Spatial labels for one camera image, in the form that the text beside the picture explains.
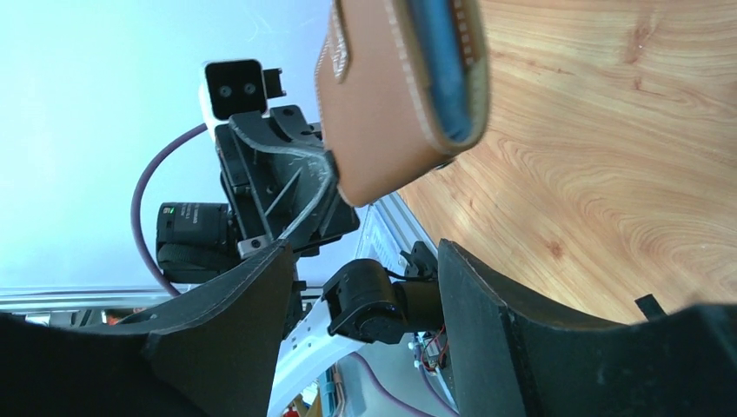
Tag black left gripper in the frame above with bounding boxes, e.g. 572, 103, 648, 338
156, 105, 360, 284

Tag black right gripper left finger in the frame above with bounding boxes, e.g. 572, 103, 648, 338
1, 241, 295, 416

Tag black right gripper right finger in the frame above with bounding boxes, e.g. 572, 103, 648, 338
438, 240, 736, 416

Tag brown leather wallet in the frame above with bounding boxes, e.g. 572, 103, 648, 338
315, 1, 491, 207

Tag black fabric student bag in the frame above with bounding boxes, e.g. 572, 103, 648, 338
634, 294, 667, 321

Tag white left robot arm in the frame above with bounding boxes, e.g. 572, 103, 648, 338
156, 105, 443, 416

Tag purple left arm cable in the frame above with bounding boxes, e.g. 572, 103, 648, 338
130, 122, 209, 297

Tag aluminium frame post left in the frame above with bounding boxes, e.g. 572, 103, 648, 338
1, 285, 171, 314

